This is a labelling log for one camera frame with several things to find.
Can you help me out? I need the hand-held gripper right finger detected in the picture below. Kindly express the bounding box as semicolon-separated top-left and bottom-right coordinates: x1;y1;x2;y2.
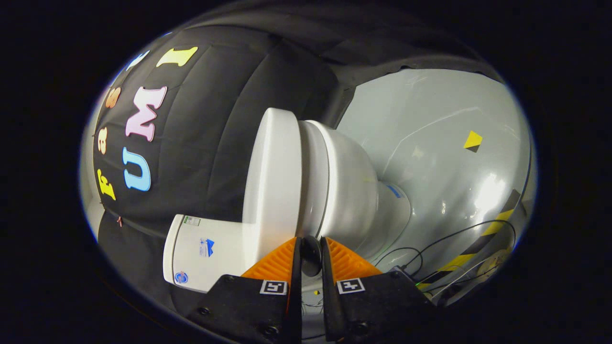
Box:
320;236;438;343

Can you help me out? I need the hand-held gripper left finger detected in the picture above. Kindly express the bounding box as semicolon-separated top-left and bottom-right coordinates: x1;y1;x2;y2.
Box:
186;236;303;344

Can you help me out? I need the black round lid knob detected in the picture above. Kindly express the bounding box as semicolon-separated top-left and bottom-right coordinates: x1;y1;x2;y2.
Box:
301;235;324;278

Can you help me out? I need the white toilet lid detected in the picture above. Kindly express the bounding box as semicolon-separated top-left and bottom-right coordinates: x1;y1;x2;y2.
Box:
241;107;303;262

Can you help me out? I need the white toilet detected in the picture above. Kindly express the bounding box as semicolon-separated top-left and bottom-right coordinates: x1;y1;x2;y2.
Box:
163;119;412;293

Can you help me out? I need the yellow black hazard tape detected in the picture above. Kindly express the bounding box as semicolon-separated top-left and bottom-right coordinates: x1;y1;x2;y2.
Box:
416;189;522;293

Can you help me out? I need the black backdrop cloth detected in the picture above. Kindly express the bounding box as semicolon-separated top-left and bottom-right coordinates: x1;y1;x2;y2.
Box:
93;2;503;306

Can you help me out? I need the thin black cable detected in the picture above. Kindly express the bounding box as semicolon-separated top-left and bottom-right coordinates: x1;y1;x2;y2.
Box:
373;219;517;288

